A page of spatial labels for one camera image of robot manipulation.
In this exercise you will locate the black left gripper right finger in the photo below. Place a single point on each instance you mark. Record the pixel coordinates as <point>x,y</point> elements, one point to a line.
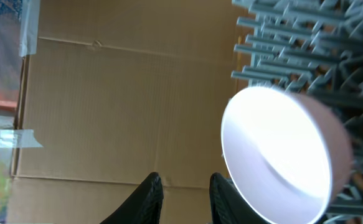
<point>227,206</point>

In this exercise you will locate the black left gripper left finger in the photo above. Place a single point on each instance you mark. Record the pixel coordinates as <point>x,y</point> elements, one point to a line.
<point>143,206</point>

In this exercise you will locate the grey plastic dishwasher rack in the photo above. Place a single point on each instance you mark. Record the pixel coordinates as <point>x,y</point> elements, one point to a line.
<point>312,47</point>

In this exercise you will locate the brown cardboard box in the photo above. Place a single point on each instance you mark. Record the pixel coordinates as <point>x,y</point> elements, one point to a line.
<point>116,90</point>

